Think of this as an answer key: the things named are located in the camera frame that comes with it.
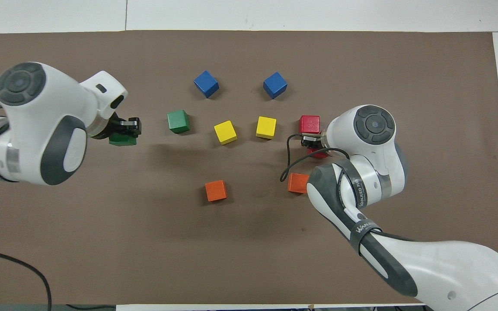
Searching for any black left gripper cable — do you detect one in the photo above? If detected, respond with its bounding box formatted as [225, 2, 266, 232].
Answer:
[0, 105, 53, 311]

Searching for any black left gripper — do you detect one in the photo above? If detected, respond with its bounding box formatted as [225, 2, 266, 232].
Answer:
[90, 113, 142, 140]

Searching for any thin black cable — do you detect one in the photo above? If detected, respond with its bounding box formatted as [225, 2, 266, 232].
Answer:
[65, 304, 116, 311]

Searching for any blue wooden cube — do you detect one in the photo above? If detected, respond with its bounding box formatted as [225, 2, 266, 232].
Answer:
[263, 71, 288, 100]
[194, 70, 220, 98]

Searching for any orange wooden cube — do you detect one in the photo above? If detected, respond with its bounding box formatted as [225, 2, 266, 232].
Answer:
[205, 180, 228, 202]
[287, 173, 310, 194]

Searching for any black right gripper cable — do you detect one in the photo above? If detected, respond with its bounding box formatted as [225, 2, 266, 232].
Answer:
[280, 134, 351, 182]

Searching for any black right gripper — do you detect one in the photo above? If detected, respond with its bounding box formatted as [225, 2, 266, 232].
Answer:
[301, 133, 328, 152]

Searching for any brown table mat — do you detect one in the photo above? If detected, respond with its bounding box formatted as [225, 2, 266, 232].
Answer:
[0, 29, 498, 306]

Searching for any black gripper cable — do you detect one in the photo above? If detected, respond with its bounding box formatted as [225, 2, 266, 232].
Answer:
[0, 105, 53, 311]
[280, 134, 351, 182]

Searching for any yellow wooden cube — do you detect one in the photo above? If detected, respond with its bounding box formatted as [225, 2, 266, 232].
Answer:
[255, 116, 277, 140]
[214, 120, 238, 145]

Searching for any green wooden cube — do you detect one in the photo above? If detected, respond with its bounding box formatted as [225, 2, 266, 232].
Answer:
[166, 109, 191, 134]
[109, 133, 138, 147]

